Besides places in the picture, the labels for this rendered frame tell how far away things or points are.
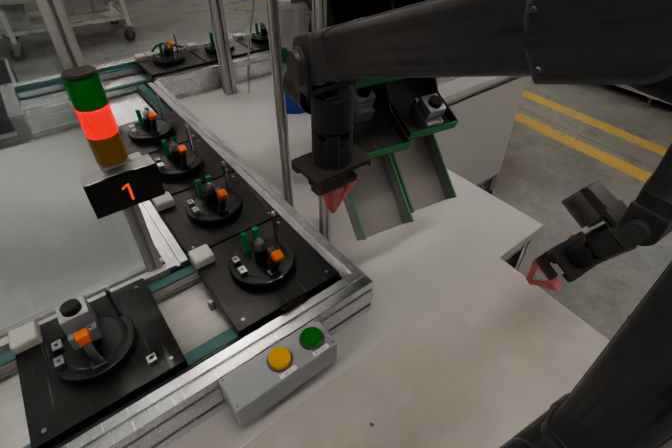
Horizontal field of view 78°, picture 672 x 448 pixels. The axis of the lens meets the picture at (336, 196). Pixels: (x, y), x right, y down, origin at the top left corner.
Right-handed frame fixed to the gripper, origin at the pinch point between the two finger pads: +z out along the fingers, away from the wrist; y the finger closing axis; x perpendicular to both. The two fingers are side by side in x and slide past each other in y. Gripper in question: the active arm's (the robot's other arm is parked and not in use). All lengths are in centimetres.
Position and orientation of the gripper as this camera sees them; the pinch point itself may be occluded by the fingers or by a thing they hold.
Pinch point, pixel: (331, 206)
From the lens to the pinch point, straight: 65.8
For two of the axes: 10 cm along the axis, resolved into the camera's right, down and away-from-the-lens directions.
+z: -0.1, 7.7, 6.4
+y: -8.0, 3.8, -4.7
